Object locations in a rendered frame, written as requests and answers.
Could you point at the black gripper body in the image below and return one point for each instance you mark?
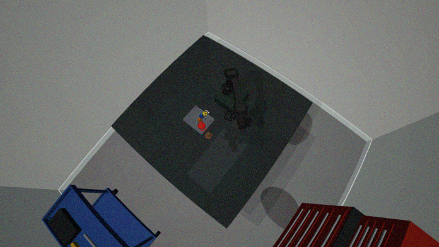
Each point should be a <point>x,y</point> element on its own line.
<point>228,116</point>

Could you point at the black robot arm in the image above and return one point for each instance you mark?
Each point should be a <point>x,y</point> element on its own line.
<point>232,85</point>

